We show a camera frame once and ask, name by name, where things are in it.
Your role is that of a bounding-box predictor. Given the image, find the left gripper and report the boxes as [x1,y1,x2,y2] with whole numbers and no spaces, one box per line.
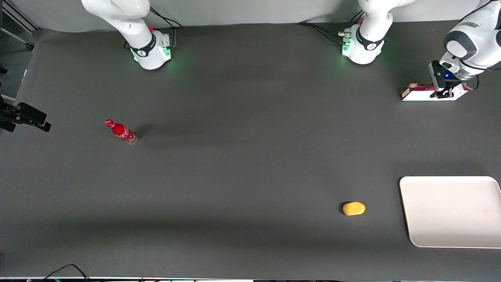
[429,60,457,99]

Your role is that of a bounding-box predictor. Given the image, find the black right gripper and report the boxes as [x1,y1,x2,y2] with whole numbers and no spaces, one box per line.
[0,96,52,132]

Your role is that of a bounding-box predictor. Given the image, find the red cookie box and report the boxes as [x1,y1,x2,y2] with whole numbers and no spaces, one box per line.
[401,83,469,101]

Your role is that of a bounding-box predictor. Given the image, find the white rectangular tray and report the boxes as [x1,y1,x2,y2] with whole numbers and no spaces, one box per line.
[399,176,501,249]

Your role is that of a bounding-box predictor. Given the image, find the red cola bottle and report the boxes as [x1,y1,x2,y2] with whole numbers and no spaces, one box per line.
[105,119,138,145]

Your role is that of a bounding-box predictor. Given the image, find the yellow sponge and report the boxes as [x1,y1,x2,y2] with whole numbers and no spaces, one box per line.
[342,202,366,216]

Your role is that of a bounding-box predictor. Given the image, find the grey backdrop cloth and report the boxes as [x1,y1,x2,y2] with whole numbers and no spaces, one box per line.
[8,0,501,33]

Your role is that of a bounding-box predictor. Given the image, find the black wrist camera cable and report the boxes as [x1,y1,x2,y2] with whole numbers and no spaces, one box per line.
[461,0,494,23]

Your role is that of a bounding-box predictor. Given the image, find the aluminium frame rail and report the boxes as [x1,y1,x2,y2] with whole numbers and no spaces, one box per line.
[0,0,40,51]

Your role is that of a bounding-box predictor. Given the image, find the black arm base cables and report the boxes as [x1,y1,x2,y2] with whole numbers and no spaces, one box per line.
[296,10,366,44]
[149,7,184,49]

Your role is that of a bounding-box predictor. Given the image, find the black table edge cable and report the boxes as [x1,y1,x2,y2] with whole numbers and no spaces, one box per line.
[39,264,90,282]

